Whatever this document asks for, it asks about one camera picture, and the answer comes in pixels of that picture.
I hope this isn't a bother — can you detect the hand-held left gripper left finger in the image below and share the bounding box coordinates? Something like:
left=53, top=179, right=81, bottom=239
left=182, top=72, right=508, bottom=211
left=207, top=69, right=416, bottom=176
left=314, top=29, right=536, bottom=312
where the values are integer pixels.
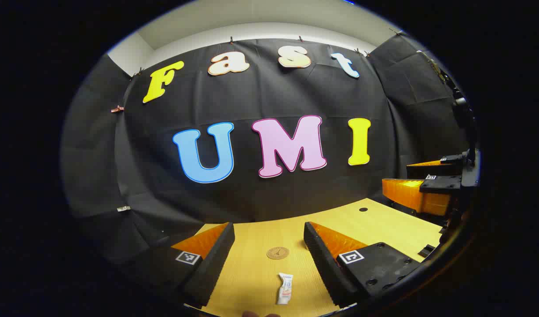
left=131, top=222, right=235, bottom=309

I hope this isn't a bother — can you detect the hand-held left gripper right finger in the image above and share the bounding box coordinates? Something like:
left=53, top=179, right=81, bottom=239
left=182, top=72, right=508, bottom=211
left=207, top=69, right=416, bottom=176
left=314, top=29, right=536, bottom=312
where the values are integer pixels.
left=304, top=221, right=424, bottom=308

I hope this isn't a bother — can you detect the white toothpaste tube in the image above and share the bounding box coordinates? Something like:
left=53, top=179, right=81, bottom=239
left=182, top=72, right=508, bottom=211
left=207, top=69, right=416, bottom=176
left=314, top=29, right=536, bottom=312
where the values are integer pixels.
left=276, top=273, right=294, bottom=305

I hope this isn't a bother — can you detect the wooden desktop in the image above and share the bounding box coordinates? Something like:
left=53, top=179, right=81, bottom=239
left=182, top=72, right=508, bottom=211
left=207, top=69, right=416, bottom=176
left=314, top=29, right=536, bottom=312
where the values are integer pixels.
left=183, top=198, right=444, bottom=317

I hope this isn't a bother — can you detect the black backdrop cloth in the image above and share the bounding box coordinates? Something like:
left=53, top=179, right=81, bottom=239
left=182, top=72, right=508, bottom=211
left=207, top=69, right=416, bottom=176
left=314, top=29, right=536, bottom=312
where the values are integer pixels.
left=60, top=32, right=472, bottom=273

